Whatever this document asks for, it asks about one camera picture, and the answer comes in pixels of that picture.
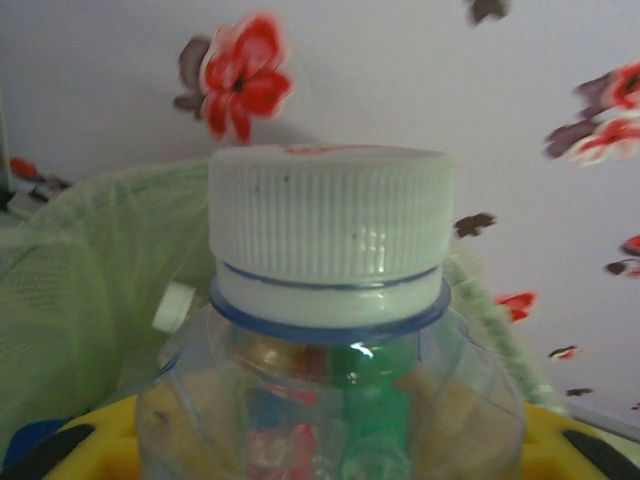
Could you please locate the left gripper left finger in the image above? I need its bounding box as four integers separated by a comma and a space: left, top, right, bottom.
0, 394, 144, 480

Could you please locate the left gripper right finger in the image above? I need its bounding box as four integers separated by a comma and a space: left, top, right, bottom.
519, 403, 640, 480

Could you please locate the clear bottle white cap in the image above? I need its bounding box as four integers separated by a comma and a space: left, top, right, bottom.
135, 144, 526, 480

